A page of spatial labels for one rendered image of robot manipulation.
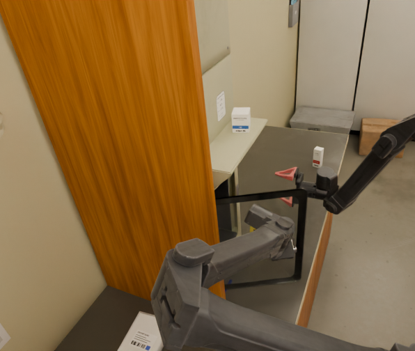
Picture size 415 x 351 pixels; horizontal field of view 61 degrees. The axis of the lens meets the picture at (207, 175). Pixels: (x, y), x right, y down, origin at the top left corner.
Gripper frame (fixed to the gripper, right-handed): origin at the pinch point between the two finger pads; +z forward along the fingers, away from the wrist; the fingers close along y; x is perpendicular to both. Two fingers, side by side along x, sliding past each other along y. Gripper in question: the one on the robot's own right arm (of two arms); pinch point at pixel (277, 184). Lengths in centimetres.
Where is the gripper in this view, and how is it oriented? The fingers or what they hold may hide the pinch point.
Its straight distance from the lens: 138.0
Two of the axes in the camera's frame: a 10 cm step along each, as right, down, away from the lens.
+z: -9.0, -1.6, 4.0
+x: -4.2, 5.4, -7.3
